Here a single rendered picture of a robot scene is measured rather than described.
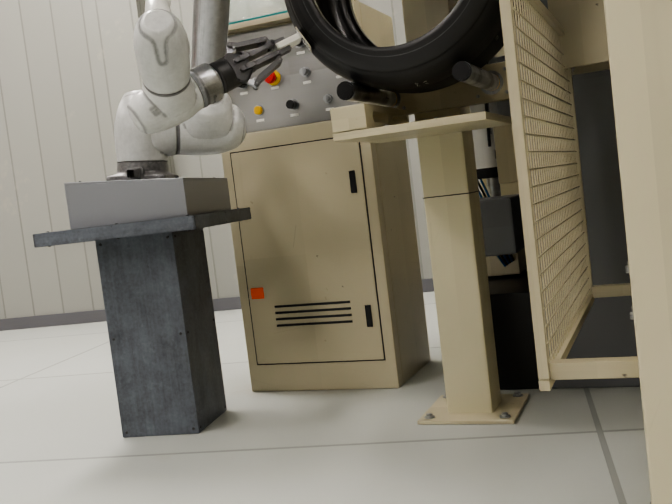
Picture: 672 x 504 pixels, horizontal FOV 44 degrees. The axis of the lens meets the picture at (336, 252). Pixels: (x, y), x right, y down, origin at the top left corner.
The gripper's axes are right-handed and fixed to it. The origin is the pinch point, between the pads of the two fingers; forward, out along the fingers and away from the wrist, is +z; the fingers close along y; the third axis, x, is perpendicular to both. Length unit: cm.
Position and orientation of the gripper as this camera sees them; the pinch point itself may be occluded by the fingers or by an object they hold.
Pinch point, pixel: (287, 43)
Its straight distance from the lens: 204.7
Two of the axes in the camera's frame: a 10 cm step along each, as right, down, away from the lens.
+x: 2.3, -3.0, -9.3
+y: 5.6, 8.2, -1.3
